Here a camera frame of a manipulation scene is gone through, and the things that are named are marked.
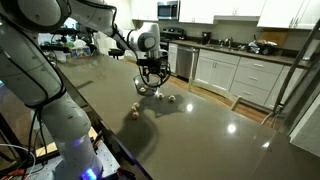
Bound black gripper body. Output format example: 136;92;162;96
137;59;162;74

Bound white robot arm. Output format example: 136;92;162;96
0;0;162;180

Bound stainless dishwasher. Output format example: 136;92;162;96
175;45;199;78

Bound black stove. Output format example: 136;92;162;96
160;27;185;54

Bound microwave oven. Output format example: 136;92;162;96
157;0;180;20

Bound coffee maker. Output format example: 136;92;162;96
201;32;212;45

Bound kitchen faucet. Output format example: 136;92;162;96
219;37;233;47

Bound tissue box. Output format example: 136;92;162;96
70;46;91;58

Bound wooden chair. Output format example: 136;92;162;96
187;49;243;112

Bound dish clutter on counter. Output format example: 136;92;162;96
247;40;277;55

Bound white lower kitchen cabinets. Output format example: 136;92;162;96
168;42;292;109

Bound white kitchen cabinets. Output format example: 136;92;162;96
130;0;320;30
168;42;292;109

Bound wooden cutting board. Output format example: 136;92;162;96
259;31;287;47

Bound white upper kitchen cabinets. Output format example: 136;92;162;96
130;0;320;30

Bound black wire mesh basket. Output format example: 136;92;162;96
133;75;159;96

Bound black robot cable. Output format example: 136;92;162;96
138;58;172;89

